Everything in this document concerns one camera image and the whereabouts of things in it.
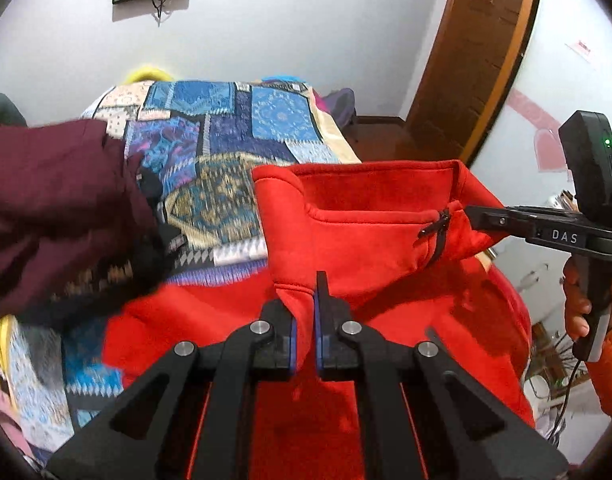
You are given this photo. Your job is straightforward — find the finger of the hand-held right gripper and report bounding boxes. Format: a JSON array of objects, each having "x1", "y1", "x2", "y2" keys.
[{"x1": 465, "y1": 204, "x2": 537, "y2": 241}]

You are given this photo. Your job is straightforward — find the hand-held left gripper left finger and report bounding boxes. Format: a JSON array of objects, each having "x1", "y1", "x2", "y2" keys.
[{"x1": 46, "y1": 299, "x2": 300, "y2": 480}]

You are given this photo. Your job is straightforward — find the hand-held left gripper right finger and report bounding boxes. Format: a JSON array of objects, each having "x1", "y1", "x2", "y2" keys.
[{"x1": 313, "y1": 270, "x2": 570, "y2": 480}]

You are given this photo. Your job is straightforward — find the red zip jacket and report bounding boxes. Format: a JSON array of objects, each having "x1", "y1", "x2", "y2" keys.
[{"x1": 101, "y1": 159, "x2": 538, "y2": 480}]

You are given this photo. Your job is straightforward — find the person's right forearm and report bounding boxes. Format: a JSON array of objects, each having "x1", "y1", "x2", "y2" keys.
[{"x1": 584, "y1": 304, "x2": 612, "y2": 419}]

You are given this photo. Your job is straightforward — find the person's right hand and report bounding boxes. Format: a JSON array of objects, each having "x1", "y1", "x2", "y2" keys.
[{"x1": 562, "y1": 257, "x2": 595, "y2": 340}]

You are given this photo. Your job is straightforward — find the dark patterned cloth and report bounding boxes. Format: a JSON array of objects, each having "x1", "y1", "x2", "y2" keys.
[{"x1": 48, "y1": 160, "x2": 189, "y2": 317}]

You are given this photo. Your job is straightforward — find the brown wooden door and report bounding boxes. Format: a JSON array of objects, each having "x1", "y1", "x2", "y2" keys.
[{"x1": 395, "y1": 0, "x2": 543, "y2": 163}]

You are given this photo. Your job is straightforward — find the patchwork blanket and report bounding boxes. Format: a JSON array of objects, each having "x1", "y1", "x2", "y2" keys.
[{"x1": 5, "y1": 78, "x2": 363, "y2": 453}]

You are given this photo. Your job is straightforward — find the dark backpack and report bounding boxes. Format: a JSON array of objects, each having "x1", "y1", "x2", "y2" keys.
[{"x1": 317, "y1": 88, "x2": 358, "y2": 130}]

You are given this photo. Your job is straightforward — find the maroon garment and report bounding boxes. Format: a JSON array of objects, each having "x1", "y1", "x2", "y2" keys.
[{"x1": 0, "y1": 118, "x2": 163, "y2": 322}]

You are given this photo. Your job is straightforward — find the yellow pillow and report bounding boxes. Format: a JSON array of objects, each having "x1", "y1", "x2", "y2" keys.
[{"x1": 124, "y1": 64, "x2": 176, "y2": 84}]

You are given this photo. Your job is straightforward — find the grey plush cushion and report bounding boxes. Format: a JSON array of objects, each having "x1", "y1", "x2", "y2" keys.
[{"x1": 0, "y1": 92, "x2": 28, "y2": 129}]

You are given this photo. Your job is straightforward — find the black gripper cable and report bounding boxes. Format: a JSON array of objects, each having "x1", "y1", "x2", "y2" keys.
[{"x1": 550, "y1": 356, "x2": 588, "y2": 437}]

